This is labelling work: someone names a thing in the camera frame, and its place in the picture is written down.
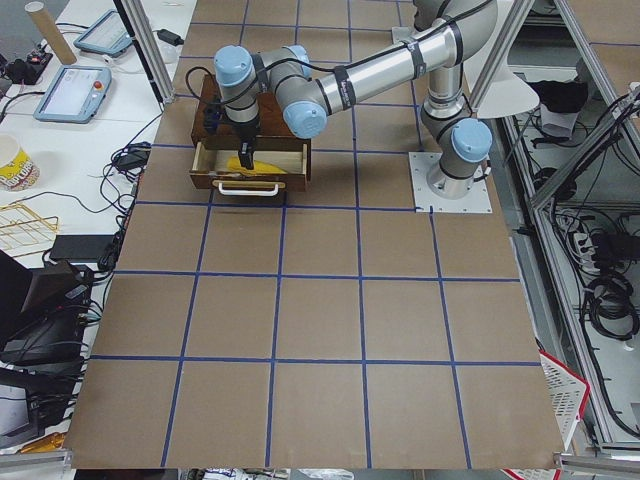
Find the white mesh basket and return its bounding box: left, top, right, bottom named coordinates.
left=539, top=350, right=590, bottom=452

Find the dark wooden drawer cabinet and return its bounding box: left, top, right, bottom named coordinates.
left=191, top=93, right=311, bottom=152

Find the black power adapter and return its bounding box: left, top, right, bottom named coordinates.
left=156, top=29, right=184, bottom=46

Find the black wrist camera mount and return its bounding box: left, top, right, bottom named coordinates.
left=202, top=97, right=224, bottom=134

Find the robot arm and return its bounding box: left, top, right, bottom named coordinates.
left=213, top=1, right=499, bottom=196

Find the aluminium frame post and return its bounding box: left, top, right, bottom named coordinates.
left=113, top=0, right=175, bottom=105

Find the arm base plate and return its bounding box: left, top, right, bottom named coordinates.
left=408, top=152, right=492, bottom=214

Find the gold wire rack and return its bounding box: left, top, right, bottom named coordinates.
left=1, top=203, right=59, bottom=257

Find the cardboard tube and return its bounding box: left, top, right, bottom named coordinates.
left=24, top=1, right=77, bottom=65

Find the yellow corn cob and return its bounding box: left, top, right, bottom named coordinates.
left=226, top=156, right=287, bottom=176

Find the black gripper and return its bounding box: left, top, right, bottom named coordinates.
left=230, top=117, right=260, bottom=169

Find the yellow popcorn bucket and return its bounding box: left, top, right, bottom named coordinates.
left=0, top=133, right=40, bottom=191

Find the near teach pendant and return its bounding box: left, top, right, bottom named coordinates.
left=33, top=66, right=112, bottom=124

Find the wooden drawer with white handle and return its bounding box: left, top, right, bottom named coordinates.
left=190, top=135, right=311, bottom=196

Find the teach pendant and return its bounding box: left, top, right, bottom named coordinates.
left=73, top=9, right=132, bottom=57
left=33, top=66, right=112, bottom=124

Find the far teach pendant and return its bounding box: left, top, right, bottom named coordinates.
left=73, top=9, right=132, bottom=57

